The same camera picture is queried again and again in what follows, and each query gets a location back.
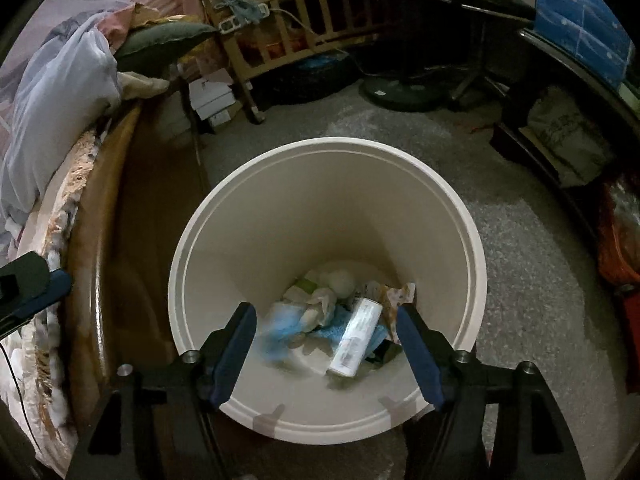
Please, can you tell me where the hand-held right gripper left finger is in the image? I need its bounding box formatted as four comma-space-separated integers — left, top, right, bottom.
67, 301, 258, 480

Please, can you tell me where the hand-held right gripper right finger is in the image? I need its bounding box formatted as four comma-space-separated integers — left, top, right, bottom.
395, 302, 586, 480

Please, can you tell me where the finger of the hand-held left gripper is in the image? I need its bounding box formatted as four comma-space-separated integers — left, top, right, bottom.
0, 252, 72, 338

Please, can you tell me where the blue plastic wrapper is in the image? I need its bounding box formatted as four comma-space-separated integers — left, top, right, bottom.
260, 302, 313, 361

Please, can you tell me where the orange printed wrapper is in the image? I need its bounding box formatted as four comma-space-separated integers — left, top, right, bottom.
382, 282, 417, 311

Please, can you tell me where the white labelled tube bottle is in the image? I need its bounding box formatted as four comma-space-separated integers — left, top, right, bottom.
326, 297, 380, 378

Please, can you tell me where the trash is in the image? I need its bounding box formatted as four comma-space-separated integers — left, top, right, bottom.
307, 307, 391, 358

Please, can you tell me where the beige tissue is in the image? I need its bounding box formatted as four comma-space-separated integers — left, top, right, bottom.
295, 295, 341, 336

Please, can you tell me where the white trash bin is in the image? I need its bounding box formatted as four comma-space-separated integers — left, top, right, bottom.
167, 136, 488, 446

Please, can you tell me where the peach fringed bedspread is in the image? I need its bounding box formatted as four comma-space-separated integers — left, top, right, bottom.
0, 127, 101, 478

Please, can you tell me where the light blue quilt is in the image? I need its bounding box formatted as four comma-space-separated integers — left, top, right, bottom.
0, 10, 126, 231

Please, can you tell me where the orange plastic bag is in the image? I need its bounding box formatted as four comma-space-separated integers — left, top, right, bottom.
597, 175, 640, 286

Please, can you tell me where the stack of white boxes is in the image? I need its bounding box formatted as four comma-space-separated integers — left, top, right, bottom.
189, 67, 236, 128

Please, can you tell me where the black fan base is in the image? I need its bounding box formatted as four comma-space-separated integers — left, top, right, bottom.
360, 75, 456, 112

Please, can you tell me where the printed plastic bag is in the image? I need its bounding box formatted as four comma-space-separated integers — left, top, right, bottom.
525, 85, 618, 188

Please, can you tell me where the green pillow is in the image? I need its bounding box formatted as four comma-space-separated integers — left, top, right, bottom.
115, 21, 218, 73

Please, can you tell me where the black bag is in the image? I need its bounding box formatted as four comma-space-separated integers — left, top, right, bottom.
270, 52, 361, 106

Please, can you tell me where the dark low shelf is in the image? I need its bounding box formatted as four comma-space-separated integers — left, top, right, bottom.
492, 27, 640, 241

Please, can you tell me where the white power strip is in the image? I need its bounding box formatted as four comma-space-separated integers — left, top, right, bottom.
219, 7, 271, 36

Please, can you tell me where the wooden crib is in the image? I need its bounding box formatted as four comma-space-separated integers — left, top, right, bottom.
200, 0, 436, 123

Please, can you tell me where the blue tissue pack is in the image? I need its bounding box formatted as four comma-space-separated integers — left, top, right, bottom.
535, 0, 631, 93

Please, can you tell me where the black cable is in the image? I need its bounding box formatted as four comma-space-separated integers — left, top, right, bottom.
0, 337, 38, 453

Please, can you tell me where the wooden bed frame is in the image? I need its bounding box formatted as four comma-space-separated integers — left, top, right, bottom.
65, 95, 211, 411

